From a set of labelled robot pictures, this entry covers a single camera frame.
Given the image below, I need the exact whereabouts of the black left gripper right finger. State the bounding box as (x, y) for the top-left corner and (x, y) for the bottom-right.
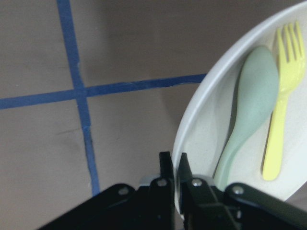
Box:
(178, 153), (307, 230)

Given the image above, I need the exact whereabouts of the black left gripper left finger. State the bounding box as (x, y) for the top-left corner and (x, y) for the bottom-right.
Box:
(41, 152), (175, 230)

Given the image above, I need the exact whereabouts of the white round plate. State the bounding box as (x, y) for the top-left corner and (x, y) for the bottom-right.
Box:
(172, 1), (307, 201)

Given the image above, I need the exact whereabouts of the yellow plastic fork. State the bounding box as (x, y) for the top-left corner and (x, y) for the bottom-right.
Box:
(262, 21), (306, 181)

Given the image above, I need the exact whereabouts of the green plastic spoon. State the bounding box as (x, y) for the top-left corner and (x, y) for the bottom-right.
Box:
(214, 46), (279, 190)

